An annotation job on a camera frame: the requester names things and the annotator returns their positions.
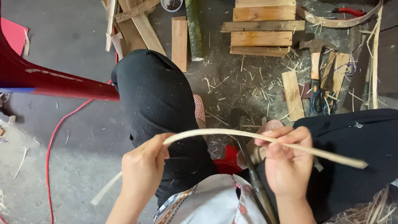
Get person's right hand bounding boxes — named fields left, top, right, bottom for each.
left=254, top=126, right=314, bottom=200

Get person's left hand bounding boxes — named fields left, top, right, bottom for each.
left=121, top=133, right=175, bottom=203

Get long pale bamboo strip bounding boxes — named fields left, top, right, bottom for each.
left=90, top=128, right=369, bottom=206

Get dark metal splitting knife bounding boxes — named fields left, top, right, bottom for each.
left=231, top=108, right=278, bottom=224

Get person's pink perforated right shoe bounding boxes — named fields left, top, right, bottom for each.
left=238, top=119, right=285, bottom=170

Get person's pink perforated shoe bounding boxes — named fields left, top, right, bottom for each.
left=238, top=119, right=285, bottom=170
left=193, top=94, right=206, bottom=130

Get small red plastic stool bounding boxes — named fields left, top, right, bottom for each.
left=213, top=145, right=243, bottom=175

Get person's black trouser right leg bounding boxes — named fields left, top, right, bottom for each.
left=256, top=108, right=398, bottom=223

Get person's black trouser leg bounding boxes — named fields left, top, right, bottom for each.
left=111, top=49, right=219, bottom=207
left=256, top=108, right=398, bottom=223

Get person's black trouser left leg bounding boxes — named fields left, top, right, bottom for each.
left=111, top=49, right=219, bottom=207

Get pale narrow wooden board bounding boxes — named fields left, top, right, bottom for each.
left=281, top=71, right=306, bottom=122

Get person's patterned white shirt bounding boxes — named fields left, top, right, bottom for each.
left=154, top=173, right=268, bottom=224

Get dark red sandpaper sheet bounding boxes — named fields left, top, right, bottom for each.
left=282, top=83, right=312, bottom=102

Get person's pink perforated left shoe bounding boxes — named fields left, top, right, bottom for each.
left=193, top=94, right=206, bottom=130

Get heap of bamboo shavings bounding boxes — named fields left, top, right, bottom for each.
left=323, top=185, right=398, bottom=224

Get dark saw blade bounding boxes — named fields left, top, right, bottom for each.
left=342, top=26, right=374, bottom=113

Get pale wide wooden board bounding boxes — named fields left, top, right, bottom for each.
left=320, top=51, right=351, bottom=94

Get short wooden plank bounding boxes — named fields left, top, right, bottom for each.
left=232, top=5, right=297, bottom=22
left=230, top=31, right=293, bottom=47
left=229, top=46, right=291, bottom=58
left=235, top=0, right=296, bottom=9

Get red plastic chair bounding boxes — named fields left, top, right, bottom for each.
left=0, top=0, right=120, bottom=102

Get long light wooden plank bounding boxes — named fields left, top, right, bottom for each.
left=171, top=16, right=188, bottom=73

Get straight thin bamboo strip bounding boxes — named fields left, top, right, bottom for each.
left=371, top=11, right=383, bottom=110

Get pile of wooden slats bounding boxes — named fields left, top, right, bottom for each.
left=101, top=0, right=167, bottom=58

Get grey weathered wooden plank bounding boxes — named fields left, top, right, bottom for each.
left=220, top=20, right=306, bottom=33

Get dark flat board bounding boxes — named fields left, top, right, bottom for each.
left=377, top=24, right=398, bottom=94

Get green bamboo pole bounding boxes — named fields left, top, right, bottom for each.
left=185, top=0, right=205, bottom=62

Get curved perforated bamboo band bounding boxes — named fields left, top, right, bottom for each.
left=295, top=0, right=384, bottom=29

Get white bowl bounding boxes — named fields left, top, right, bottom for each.
left=160, top=0, right=183, bottom=13

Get pink flat board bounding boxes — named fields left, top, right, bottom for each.
left=0, top=17, right=29, bottom=57

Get blue handled scissors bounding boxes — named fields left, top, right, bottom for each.
left=311, top=58, right=339, bottom=116

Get red cable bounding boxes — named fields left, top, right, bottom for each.
left=0, top=25, right=120, bottom=224

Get wooden handled claw hammer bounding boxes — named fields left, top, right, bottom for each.
left=298, top=39, right=338, bottom=94

